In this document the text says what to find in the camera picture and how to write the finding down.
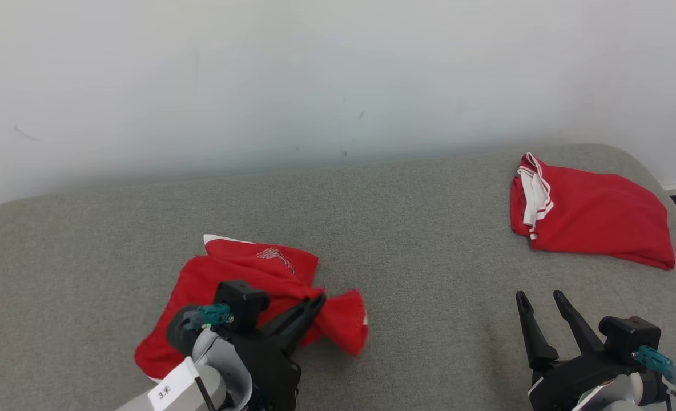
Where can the white paper label tag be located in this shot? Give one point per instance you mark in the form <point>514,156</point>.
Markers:
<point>172,385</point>

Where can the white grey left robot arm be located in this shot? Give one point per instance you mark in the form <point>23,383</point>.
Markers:
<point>218,354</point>

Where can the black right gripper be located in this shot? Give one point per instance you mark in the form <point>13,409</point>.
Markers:
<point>572,379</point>

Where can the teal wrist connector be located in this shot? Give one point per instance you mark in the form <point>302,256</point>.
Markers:
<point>658,362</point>
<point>209,315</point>

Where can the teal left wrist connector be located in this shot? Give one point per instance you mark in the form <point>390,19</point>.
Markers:
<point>209,315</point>

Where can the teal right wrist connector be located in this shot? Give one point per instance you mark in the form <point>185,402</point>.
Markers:
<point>658,362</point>

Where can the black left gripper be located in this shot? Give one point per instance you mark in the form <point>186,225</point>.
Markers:
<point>272,377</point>

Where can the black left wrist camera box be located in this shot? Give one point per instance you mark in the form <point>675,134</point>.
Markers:
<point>241,302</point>

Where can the red basketball jersey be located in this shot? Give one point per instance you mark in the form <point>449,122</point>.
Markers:
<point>600,217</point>

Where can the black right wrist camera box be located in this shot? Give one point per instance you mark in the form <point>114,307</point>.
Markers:
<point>629,337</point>

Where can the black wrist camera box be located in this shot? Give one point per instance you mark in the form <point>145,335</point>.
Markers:
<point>629,337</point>
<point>241,302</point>

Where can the red shorts white waistband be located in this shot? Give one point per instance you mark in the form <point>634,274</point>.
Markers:
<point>229,268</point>

